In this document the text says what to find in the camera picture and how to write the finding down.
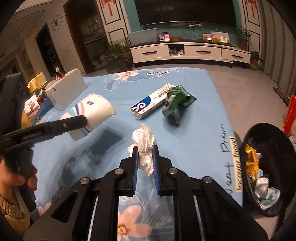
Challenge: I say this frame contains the wall clock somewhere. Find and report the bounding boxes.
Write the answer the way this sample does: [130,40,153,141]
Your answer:
[50,13,63,32]

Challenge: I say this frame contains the dark green snack wrapper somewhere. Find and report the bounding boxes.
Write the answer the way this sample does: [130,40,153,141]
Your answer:
[162,85,197,125]

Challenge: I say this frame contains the black television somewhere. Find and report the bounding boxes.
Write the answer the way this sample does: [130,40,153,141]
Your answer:
[135,0,236,28]

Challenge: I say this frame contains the white storage box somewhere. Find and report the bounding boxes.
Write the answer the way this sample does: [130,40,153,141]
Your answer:
[45,68,88,110]

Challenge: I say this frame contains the corner potted plant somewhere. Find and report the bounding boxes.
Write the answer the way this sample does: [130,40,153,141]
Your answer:
[249,51,264,70]

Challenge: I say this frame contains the white tissue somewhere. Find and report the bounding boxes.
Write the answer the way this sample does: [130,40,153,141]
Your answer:
[127,123,157,177]

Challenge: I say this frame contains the red yellow shopping bag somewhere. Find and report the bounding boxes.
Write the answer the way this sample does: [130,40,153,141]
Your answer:
[282,95,295,136]

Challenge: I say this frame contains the left hand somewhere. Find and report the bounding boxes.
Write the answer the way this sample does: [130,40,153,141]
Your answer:
[1,156,38,204]

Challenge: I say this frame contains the blue white medicine box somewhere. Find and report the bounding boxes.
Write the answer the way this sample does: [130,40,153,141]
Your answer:
[131,83,176,119]

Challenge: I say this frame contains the white paper cup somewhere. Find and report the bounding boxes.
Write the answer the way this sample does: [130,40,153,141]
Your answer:
[60,93,116,141]

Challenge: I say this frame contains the potted plant stand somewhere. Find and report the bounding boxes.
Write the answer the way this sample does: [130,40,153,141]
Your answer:
[105,43,133,74]

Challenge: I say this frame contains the grey curtain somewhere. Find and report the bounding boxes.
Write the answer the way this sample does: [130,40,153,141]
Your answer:
[259,1,295,96]

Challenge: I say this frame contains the white tv cabinet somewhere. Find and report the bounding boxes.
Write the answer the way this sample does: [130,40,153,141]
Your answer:
[130,41,251,65]

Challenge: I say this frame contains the yellow chips bag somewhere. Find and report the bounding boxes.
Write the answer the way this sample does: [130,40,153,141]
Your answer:
[244,144,259,184]

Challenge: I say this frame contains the blue face mask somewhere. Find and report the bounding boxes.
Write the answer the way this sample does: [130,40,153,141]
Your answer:
[257,187,280,210]

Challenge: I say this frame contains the black trash bin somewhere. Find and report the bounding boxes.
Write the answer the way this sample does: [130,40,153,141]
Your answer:
[239,123,295,217]

